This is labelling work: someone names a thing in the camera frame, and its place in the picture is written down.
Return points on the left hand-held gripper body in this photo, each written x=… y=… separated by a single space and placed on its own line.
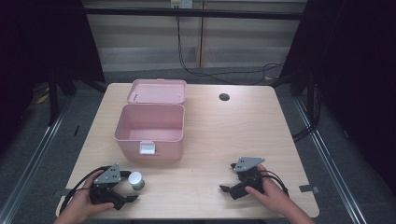
x=107 y=179

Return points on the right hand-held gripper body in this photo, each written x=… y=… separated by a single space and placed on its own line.
x=249 y=177

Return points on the small white-lidded jar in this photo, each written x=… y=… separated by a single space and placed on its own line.
x=136 y=180

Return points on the pink plastic storage box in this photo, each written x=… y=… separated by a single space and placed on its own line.
x=151 y=124

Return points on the person's right hand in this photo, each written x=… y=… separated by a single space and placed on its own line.
x=274 y=194

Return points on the person's left hand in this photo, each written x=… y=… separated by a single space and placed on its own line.
x=82 y=202

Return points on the grey tape strip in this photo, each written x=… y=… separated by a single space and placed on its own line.
x=308 y=188
x=58 y=193

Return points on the black metal stand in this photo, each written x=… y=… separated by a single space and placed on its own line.
x=53 y=93

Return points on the yellow floor tape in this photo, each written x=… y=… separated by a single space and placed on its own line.
x=42 y=98

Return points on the dark curtain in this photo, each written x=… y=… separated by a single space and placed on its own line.
x=355 y=77
x=37 y=46

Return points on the black horizontal metal bar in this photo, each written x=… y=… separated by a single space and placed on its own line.
x=193 y=13

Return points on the metal floor rail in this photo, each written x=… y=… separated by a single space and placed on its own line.
x=330 y=165
x=31 y=161

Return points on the white wall socket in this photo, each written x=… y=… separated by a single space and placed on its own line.
x=181 y=3

